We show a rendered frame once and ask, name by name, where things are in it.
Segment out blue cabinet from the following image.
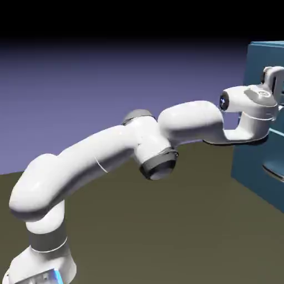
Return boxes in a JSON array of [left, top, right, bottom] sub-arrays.
[[230, 40, 284, 214]]

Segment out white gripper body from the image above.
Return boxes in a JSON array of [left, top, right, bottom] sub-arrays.
[[268, 65, 284, 99]]

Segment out curved metal drawer handle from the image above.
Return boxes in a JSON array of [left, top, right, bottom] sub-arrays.
[[262, 159, 284, 181]]

